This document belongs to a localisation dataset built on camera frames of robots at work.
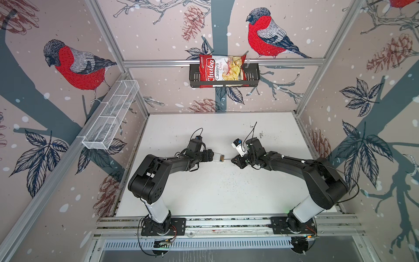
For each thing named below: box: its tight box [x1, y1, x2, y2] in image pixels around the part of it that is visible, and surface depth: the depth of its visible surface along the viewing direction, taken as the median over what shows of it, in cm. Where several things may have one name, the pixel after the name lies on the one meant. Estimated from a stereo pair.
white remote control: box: [212, 151, 221, 163], surface depth 97 cm
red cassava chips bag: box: [198, 54, 249, 89], surface depth 89 cm
